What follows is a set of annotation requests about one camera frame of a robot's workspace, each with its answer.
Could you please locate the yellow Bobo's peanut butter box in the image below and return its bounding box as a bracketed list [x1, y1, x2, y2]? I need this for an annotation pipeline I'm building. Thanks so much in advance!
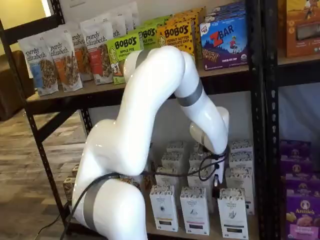
[172, 6, 208, 62]
[156, 18, 198, 65]

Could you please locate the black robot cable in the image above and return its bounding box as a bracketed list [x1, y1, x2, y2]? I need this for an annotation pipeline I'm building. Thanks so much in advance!
[63, 147, 230, 240]

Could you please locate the red label granola bag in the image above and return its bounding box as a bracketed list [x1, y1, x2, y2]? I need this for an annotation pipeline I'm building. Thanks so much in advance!
[79, 16, 115, 86]

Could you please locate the purple Annie's snack box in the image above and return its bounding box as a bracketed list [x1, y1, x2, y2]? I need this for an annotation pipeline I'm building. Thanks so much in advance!
[279, 139, 313, 165]
[285, 181, 320, 240]
[284, 162, 320, 186]

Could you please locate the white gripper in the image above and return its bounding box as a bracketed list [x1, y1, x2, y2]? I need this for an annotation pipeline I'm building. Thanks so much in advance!
[211, 152, 230, 199]

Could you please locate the brown couch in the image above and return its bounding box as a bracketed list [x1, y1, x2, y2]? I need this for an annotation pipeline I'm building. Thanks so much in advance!
[0, 49, 36, 123]

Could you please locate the orange label granola bag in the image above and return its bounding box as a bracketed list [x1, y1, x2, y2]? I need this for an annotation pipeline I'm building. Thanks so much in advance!
[45, 24, 84, 93]
[69, 22, 95, 83]

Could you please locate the white tea box pink strip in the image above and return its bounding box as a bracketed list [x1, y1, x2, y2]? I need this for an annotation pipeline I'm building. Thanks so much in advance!
[188, 151, 212, 173]
[179, 186, 210, 236]
[186, 172, 215, 213]
[193, 141, 210, 155]

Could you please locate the white granola bag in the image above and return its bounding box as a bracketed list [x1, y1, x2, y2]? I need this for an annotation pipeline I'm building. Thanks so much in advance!
[122, 1, 141, 33]
[108, 9, 128, 38]

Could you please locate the purple Zbar box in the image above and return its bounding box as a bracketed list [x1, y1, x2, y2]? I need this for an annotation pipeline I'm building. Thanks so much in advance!
[204, 0, 247, 24]
[199, 14, 250, 72]

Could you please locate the white tea box yellow strip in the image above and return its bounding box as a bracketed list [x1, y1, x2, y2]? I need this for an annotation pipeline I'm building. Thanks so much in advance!
[154, 172, 181, 191]
[149, 184, 180, 232]
[166, 140, 189, 156]
[161, 151, 188, 175]

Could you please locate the green Bobo's apple pie box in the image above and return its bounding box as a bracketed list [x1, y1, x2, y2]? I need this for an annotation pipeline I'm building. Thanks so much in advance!
[106, 31, 141, 85]
[136, 24, 161, 52]
[143, 14, 174, 29]

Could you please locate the black metal shelf rack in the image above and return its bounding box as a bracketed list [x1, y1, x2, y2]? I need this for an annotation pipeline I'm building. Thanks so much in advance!
[259, 0, 320, 240]
[0, 0, 267, 240]

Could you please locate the yellow purely elizabeth box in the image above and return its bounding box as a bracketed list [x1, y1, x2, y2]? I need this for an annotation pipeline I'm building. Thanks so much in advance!
[118, 174, 141, 190]

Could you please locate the orange Annie's box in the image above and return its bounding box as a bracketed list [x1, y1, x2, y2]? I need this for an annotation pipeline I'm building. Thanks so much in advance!
[277, 0, 320, 59]

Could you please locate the blue label granola bag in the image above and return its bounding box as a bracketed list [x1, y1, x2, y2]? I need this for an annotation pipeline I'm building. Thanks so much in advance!
[17, 31, 60, 98]

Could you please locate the white tea box green strip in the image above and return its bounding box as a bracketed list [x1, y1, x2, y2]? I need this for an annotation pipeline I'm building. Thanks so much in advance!
[229, 139, 253, 155]
[217, 187, 250, 240]
[229, 151, 254, 171]
[225, 167, 256, 216]

